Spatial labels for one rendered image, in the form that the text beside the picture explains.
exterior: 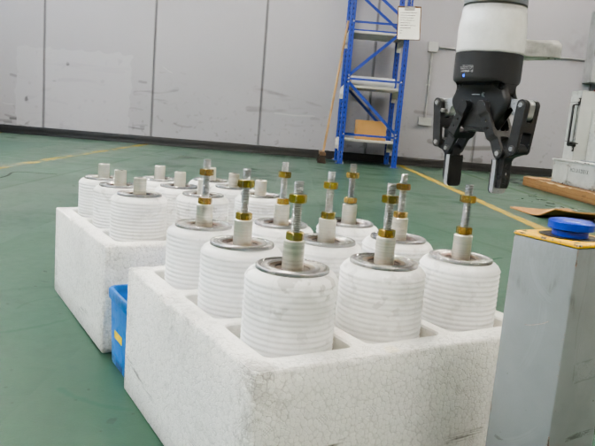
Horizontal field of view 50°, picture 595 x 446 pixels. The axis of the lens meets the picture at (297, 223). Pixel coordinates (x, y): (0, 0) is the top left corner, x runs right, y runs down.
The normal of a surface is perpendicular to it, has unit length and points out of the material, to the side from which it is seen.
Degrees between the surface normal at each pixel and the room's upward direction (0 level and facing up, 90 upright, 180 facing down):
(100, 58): 90
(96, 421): 0
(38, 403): 0
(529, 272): 90
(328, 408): 90
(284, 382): 90
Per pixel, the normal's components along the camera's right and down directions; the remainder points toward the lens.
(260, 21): 0.00, 0.16
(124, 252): 0.52, 0.18
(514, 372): -0.86, 0.01
